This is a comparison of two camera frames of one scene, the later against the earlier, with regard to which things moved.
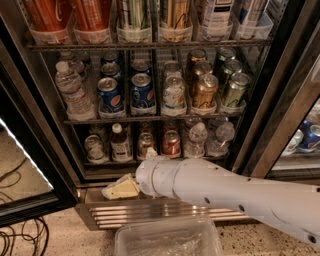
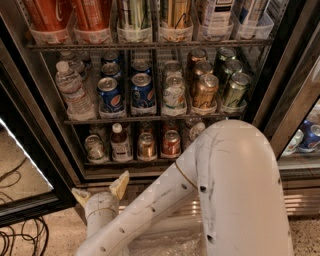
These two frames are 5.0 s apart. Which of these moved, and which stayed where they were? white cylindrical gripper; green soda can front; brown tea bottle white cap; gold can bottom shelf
Moved: white cylindrical gripper
Stayed: green soda can front; gold can bottom shelf; brown tea bottle white cap
